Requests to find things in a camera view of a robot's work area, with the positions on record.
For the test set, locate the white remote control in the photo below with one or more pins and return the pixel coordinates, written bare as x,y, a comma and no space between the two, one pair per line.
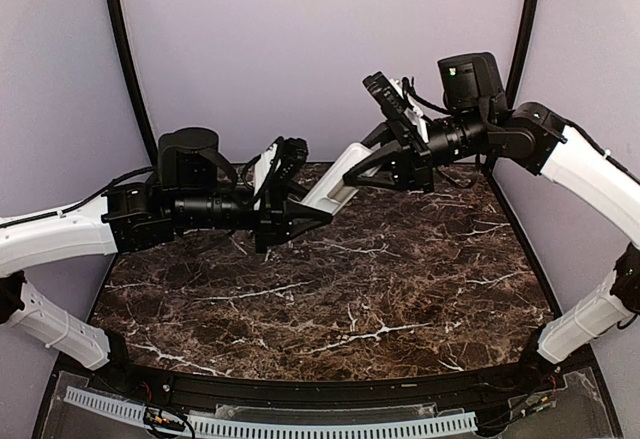
330,194

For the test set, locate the white slotted cable duct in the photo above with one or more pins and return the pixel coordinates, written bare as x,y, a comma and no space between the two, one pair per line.
252,422

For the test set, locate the right black frame post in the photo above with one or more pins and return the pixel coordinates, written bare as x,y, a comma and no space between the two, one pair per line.
521,47

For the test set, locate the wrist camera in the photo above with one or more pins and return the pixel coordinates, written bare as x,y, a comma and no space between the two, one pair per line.
274,170
394,105

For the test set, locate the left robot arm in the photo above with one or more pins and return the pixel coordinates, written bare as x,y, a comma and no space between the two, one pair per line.
191,187

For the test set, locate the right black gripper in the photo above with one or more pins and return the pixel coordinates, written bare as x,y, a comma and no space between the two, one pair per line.
409,168

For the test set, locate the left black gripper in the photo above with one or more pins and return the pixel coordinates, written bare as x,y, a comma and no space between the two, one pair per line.
277,216

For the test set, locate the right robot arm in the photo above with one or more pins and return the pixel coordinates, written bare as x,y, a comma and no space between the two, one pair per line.
477,121

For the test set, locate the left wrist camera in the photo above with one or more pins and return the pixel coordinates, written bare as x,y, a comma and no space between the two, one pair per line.
274,170

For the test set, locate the black front rail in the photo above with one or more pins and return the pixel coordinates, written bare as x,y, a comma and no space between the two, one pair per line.
487,390

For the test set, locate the black frame post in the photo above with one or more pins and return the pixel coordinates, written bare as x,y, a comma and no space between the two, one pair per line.
119,31
521,47

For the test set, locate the left black frame post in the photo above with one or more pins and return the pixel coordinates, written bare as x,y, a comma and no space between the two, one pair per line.
119,31

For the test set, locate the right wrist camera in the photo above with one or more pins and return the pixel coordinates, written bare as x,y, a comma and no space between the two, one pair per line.
394,105

